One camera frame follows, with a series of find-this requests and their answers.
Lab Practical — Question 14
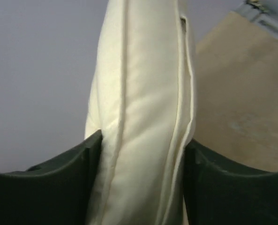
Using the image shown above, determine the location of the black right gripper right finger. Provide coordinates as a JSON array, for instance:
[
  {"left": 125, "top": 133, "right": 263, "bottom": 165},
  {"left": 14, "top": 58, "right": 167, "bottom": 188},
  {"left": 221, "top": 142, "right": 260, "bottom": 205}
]
[{"left": 183, "top": 140, "right": 278, "bottom": 225}]

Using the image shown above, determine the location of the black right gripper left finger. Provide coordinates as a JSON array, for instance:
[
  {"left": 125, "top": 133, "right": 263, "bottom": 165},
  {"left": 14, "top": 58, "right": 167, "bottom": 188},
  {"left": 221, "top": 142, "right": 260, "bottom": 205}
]
[{"left": 0, "top": 131, "right": 102, "bottom": 225}]

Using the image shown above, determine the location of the cream white pillow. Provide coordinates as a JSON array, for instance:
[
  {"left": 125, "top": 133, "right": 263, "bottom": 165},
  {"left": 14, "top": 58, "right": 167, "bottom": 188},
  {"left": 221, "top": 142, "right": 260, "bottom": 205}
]
[{"left": 85, "top": 0, "right": 196, "bottom": 225}]

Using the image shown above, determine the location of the aluminium table edge rail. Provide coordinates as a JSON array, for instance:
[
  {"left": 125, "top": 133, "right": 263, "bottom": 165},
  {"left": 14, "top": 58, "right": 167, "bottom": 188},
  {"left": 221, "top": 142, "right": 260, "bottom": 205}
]
[{"left": 234, "top": 0, "right": 278, "bottom": 39}]

